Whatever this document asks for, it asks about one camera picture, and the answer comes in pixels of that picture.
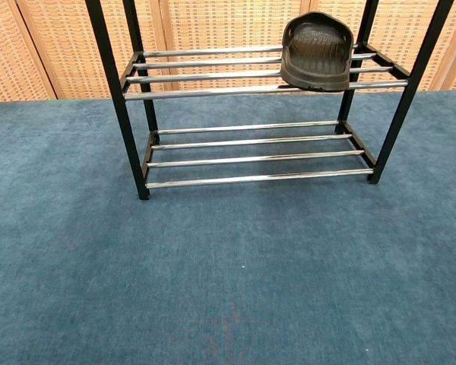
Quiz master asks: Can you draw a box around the black rubber slipper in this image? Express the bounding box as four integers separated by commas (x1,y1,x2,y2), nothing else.
279,11,355,94

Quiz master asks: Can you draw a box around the black metal shoe rack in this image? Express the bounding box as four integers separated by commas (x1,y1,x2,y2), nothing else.
84,0,455,202

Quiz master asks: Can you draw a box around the blue table cloth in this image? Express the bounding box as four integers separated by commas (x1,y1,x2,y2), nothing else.
0,90,456,365

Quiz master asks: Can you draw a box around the woven rattan folding screen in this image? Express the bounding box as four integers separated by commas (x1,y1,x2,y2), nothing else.
0,0,456,105

